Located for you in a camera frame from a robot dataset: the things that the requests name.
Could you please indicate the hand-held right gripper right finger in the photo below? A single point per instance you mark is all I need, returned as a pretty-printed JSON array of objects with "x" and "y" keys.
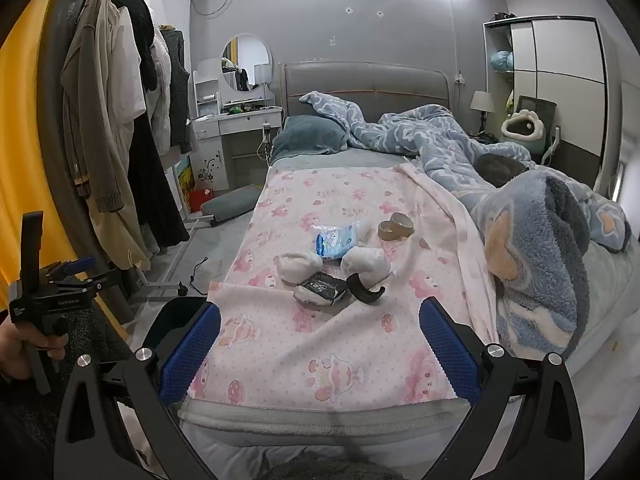
[{"x": 450, "y": 352}]

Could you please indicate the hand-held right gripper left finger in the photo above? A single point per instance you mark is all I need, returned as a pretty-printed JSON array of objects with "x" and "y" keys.
[{"x": 192, "y": 350}]

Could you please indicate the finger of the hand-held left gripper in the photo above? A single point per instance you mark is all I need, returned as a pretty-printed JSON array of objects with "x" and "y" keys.
[
  {"x": 75, "y": 291},
  {"x": 82, "y": 263}
]

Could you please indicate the white sock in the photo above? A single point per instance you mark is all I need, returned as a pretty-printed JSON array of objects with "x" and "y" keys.
[{"x": 367, "y": 262}]

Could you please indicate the white tissue ball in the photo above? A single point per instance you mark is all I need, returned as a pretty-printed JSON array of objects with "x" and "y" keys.
[{"x": 300, "y": 265}]

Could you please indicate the black and white packet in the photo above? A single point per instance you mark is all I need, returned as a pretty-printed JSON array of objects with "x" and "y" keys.
[{"x": 320, "y": 290}]

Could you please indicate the blue snack packet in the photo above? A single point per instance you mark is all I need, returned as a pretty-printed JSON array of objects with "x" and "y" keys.
[{"x": 332, "y": 242}]

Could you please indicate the person's left hand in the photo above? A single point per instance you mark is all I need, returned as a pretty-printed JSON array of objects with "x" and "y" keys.
[{"x": 15, "y": 355}]

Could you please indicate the cream coat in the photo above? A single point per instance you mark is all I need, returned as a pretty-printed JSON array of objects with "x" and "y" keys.
[{"x": 125, "y": 200}]

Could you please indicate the black coat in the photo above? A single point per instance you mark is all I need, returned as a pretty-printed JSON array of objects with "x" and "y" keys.
[{"x": 155, "y": 200}]

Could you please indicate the pink printed blanket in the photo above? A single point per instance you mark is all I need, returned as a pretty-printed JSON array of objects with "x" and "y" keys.
[{"x": 350, "y": 360}]

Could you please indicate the yellow curtain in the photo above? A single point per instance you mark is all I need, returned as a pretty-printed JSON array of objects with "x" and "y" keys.
[{"x": 30, "y": 135}]

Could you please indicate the yellow picture board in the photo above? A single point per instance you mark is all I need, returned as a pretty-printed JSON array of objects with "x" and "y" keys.
[{"x": 183, "y": 180}]

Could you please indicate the red box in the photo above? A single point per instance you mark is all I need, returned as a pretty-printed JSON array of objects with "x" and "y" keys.
[{"x": 200, "y": 200}]

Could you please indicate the brown tape roll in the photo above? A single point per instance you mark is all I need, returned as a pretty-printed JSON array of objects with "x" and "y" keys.
[{"x": 382, "y": 232}]

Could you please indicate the fluffy blue blanket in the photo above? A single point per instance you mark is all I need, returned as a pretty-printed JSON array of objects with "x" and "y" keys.
[{"x": 530, "y": 240}]

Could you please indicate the grey floor cushion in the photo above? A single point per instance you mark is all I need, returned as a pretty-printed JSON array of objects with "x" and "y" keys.
[{"x": 230, "y": 202}]

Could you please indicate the grey-brown cardigan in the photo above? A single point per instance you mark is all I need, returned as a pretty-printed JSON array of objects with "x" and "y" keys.
[{"x": 87, "y": 110}]

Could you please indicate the person's dark fleece clothing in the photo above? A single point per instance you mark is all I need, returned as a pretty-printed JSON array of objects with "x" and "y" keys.
[{"x": 325, "y": 467}]

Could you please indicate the white knit sweater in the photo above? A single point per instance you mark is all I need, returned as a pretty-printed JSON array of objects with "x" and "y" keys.
[{"x": 161, "y": 100}]

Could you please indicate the dark brown cushion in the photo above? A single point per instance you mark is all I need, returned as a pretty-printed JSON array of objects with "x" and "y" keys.
[{"x": 500, "y": 166}]

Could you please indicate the grey knit vest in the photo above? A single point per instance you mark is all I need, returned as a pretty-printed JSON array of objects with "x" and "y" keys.
[{"x": 179, "y": 95}]

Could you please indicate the white dressing table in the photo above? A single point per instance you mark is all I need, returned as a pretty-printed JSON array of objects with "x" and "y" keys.
[{"x": 235, "y": 122}]

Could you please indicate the blue cloud-pattern duvet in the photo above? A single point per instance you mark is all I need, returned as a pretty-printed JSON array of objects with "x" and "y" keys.
[{"x": 400, "y": 135}]

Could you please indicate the grey upholstered bed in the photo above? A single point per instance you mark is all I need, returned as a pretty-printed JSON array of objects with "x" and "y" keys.
[{"x": 320, "y": 160}]

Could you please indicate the grey-blue pillow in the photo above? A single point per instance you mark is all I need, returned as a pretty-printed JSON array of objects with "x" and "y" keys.
[{"x": 305, "y": 132}]

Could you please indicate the bedside lamp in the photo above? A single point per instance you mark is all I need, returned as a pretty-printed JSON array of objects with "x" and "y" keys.
[{"x": 482, "y": 101}]

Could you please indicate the small white table lamp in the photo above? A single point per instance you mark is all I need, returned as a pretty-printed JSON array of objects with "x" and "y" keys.
[{"x": 262, "y": 74}]

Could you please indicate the round mirror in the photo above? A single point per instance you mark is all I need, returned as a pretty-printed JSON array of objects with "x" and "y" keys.
[{"x": 252, "y": 57}]

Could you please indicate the white wardrobe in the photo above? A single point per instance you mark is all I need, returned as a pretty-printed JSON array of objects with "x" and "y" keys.
[{"x": 565, "y": 50}]

